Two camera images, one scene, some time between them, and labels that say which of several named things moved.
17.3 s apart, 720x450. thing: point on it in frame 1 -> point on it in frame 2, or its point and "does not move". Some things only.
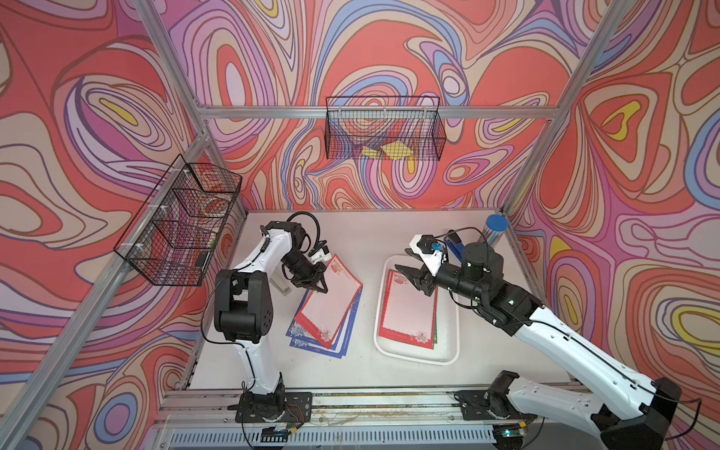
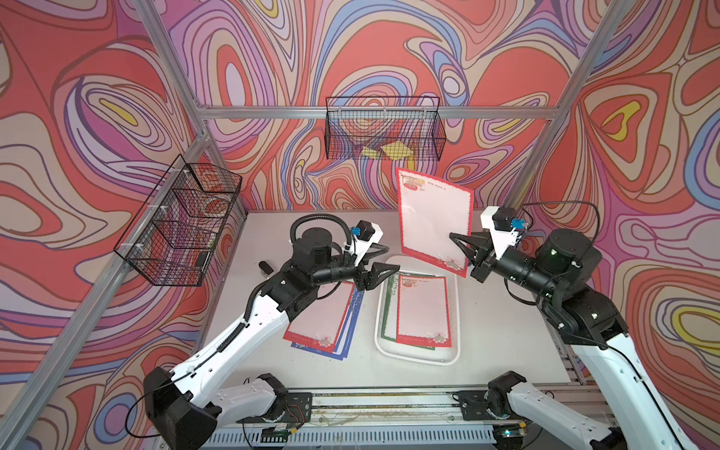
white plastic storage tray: x=446 y=348 does not move
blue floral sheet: x=296 y=330 -> x=345 y=342
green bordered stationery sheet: x=436 y=328 -> x=390 y=308
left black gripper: x=315 y=276 -> x=367 y=279
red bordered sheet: x=408 y=314 -> x=429 y=211
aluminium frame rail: x=377 y=112 does not move
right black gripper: x=416 y=277 -> x=481 y=259
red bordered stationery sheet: x=323 y=314 does not move
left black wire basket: x=172 y=239 does not move
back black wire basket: x=384 y=127 does not move
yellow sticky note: x=397 y=150 does not move
